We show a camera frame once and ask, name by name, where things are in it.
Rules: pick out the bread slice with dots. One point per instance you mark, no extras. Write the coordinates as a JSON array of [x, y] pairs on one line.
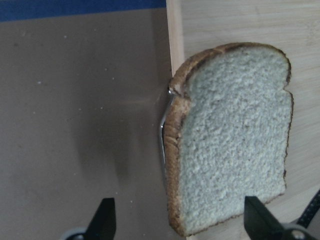
[[226, 133]]

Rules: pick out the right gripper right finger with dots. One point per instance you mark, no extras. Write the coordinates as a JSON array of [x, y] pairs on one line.
[[261, 224]]

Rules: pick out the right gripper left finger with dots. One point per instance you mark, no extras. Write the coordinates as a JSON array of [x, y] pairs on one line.
[[103, 224]]

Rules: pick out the wooden cutting board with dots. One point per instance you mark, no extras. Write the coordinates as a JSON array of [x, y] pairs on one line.
[[292, 26]]

